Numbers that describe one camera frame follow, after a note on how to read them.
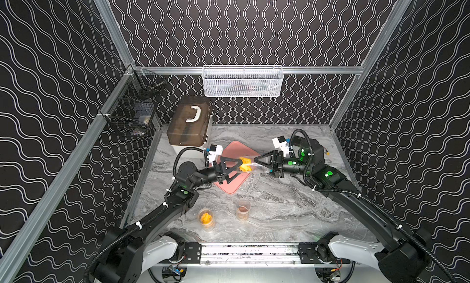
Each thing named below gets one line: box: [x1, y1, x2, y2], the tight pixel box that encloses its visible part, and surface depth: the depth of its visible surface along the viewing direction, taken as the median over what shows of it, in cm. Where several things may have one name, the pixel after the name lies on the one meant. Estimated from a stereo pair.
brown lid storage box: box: [167, 96, 214, 148], surface depth 104 cm
